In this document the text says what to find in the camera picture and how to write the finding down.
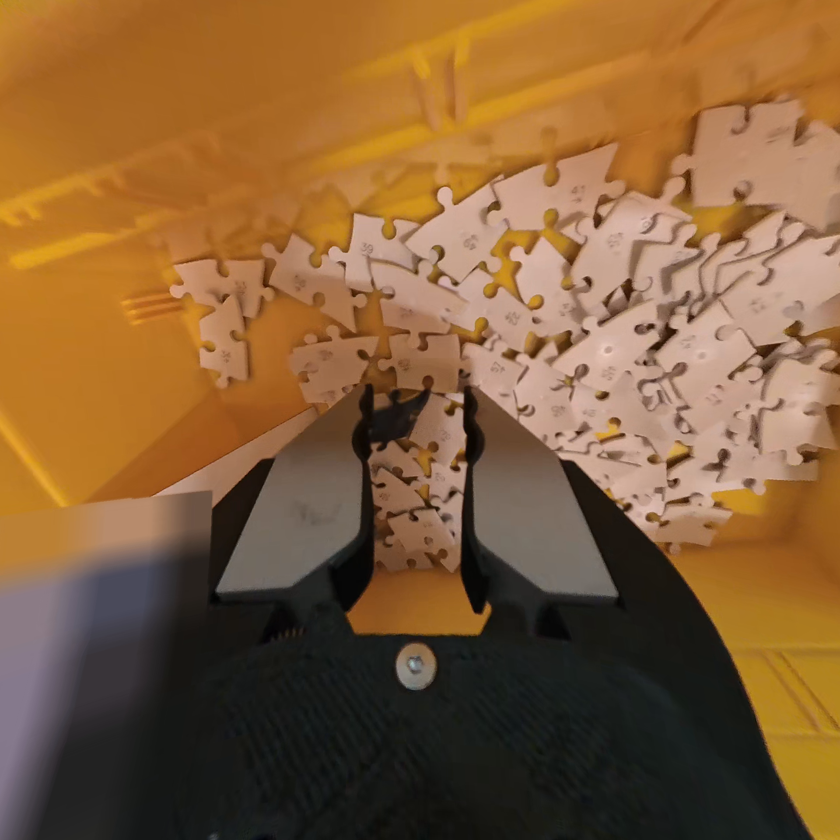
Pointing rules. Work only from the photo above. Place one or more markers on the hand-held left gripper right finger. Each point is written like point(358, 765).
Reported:
point(525, 518)

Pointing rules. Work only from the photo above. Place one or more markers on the pile of white puzzle pieces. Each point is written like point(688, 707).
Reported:
point(610, 354)

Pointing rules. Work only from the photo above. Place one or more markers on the dark blue jigsaw piece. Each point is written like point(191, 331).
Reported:
point(394, 423)

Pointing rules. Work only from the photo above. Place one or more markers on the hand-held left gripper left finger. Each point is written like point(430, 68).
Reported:
point(295, 518)

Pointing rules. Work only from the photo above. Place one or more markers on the yellow plastic bin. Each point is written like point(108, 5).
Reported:
point(131, 98)

